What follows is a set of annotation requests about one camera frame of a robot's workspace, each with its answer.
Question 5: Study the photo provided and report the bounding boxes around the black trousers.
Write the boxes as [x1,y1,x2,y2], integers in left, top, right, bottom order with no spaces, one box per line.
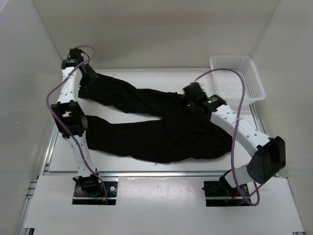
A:
[78,74,232,164]

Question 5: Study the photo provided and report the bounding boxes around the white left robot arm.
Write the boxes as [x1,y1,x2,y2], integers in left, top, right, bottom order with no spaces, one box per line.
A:
[50,58,103,196]

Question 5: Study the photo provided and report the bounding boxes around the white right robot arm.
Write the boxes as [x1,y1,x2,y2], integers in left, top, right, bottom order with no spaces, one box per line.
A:
[184,95,286,196]

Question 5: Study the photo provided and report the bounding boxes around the white perforated plastic basket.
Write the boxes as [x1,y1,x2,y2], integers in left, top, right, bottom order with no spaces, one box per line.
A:
[209,55,266,108]

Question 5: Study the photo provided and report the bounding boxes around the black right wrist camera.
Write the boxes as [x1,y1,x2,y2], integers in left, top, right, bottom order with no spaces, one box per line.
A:
[183,82,205,99]

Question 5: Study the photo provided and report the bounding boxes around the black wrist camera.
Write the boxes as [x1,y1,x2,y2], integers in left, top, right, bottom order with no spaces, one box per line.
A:
[67,48,84,62]
[183,82,205,99]

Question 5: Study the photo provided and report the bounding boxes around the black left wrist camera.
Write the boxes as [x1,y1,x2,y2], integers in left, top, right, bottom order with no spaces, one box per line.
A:
[67,48,84,62]

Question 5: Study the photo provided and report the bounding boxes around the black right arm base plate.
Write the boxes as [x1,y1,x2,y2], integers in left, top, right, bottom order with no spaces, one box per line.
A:
[202,181,249,207]

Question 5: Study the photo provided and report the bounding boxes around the aluminium left frame rail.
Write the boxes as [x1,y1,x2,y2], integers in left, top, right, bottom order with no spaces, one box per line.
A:
[15,124,58,235]

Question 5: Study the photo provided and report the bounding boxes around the aluminium front frame rail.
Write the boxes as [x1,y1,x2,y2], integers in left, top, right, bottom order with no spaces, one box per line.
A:
[36,171,281,178]

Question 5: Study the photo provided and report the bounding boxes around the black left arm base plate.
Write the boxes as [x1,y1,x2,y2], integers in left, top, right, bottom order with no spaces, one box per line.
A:
[72,178,118,206]

